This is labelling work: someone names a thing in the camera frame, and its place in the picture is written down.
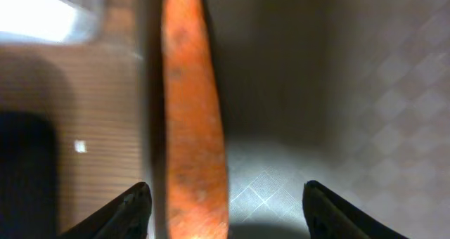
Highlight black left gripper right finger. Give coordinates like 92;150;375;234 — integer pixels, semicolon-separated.
302;180;406;239

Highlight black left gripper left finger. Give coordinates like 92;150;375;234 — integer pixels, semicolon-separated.
58;181;152;239

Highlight orange carrot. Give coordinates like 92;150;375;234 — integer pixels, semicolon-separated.
161;0;229;238

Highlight black plastic tray bin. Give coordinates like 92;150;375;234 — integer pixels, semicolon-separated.
1;112;58;238

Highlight dark brown serving tray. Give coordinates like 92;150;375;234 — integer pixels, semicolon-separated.
135;0;450;239

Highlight clear plastic bin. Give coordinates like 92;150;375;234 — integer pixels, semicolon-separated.
1;0;105;45

